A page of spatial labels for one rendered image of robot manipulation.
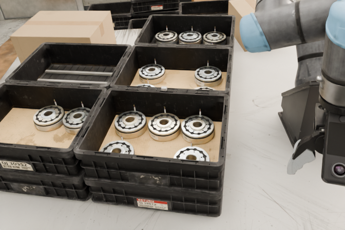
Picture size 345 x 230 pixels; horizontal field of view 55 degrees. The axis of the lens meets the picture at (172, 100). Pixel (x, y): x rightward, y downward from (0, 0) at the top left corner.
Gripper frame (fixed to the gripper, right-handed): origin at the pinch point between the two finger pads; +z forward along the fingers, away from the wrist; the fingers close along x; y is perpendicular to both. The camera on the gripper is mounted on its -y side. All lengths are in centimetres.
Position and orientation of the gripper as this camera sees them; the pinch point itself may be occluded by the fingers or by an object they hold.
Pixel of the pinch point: (328, 182)
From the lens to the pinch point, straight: 72.4
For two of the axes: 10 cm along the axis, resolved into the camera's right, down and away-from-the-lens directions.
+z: 1.7, 7.8, 6.1
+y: 3.1, -6.3, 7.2
